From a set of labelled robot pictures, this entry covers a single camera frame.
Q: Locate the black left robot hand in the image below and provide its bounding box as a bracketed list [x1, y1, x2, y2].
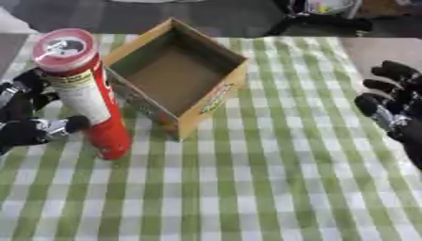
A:
[0, 67, 92, 156]

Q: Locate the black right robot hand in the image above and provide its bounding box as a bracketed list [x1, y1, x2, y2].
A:
[352, 59, 422, 170]

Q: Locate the red cylindrical canister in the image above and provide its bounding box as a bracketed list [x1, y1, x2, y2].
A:
[31, 27, 134, 161]

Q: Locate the open tan cardboard box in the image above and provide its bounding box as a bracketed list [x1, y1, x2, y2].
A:
[102, 17, 251, 142]

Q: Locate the black chair base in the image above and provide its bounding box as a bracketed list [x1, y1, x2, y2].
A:
[262, 12, 376, 37]

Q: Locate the white bag with items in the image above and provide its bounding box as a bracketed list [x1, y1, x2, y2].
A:
[286, 0, 365, 19]

